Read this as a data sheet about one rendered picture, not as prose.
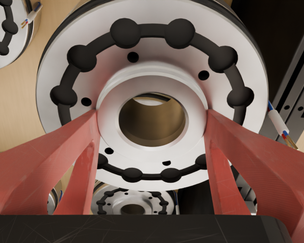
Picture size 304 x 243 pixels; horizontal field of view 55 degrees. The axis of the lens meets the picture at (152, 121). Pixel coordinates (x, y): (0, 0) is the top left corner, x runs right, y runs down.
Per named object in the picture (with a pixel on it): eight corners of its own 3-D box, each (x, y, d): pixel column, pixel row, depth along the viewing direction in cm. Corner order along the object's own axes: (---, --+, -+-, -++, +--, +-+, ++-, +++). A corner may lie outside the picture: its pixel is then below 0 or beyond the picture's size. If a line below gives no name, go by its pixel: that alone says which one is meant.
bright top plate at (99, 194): (170, 226, 39) (170, 231, 39) (93, 226, 39) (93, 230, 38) (178, 177, 33) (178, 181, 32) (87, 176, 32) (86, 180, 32)
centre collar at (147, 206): (151, 219, 37) (152, 223, 37) (112, 218, 37) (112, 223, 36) (154, 195, 34) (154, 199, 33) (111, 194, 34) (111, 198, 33)
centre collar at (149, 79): (201, 155, 14) (203, 165, 14) (102, 155, 14) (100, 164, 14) (214, 64, 12) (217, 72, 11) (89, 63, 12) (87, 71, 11)
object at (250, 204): (246, 213, 25) (250, 226, 24) (229, 212, 25) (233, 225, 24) (253, 200, 24) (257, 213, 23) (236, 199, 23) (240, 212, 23)
